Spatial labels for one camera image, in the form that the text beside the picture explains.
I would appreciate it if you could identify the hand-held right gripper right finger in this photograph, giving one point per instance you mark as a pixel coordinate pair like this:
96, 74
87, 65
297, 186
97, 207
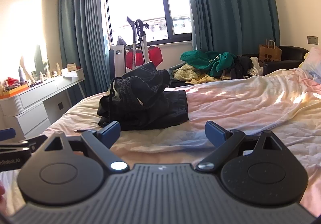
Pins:
214, 133

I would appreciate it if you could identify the orange tray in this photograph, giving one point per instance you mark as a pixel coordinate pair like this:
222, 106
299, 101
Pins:
17, 92

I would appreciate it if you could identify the pink blue pillow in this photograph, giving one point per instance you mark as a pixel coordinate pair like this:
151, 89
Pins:
313, 63

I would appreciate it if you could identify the black garment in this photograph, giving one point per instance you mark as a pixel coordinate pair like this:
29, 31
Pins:
240, 66

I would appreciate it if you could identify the white air purifier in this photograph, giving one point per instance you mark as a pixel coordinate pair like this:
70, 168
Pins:
117, 61

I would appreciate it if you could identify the yellow garment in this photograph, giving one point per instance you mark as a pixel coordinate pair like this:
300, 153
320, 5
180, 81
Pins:
185, 72

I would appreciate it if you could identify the black bag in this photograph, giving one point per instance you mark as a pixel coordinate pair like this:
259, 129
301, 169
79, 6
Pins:
120, 40

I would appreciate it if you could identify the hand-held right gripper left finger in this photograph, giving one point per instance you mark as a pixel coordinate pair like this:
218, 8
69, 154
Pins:
111, 130

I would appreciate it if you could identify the teal curtain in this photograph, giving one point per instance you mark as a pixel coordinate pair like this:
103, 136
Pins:
80, 25
230, 8

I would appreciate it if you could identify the silver tripod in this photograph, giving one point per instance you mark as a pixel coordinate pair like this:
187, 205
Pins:
144, 48

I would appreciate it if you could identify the pink white bed blanket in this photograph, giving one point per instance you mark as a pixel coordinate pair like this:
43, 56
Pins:
238, 103

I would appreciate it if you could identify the green garment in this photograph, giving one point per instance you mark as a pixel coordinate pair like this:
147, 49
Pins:
200, 59

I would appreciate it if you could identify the red garment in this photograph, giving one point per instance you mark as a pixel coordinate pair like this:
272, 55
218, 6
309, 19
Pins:
153, 57

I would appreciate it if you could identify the brown paper bag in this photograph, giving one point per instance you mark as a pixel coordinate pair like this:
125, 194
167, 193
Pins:
269, 54

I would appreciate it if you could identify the white garment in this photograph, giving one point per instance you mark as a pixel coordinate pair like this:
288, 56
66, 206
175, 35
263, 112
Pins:
255, 66

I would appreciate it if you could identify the grey spray bottle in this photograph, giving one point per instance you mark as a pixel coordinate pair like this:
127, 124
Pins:
21, 74

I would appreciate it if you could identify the black armchair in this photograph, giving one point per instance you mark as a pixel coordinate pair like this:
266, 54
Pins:
288, 59

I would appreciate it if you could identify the dark mirror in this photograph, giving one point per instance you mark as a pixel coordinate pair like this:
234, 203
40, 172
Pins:
39, 59

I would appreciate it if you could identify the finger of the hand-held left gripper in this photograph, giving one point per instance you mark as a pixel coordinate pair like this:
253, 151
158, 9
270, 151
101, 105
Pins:
7, 134
37, 141

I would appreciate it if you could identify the white dressing table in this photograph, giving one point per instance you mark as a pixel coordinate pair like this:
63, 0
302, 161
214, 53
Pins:
35, 98

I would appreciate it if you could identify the black pants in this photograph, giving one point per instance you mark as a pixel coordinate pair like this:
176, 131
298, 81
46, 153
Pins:
150, 103

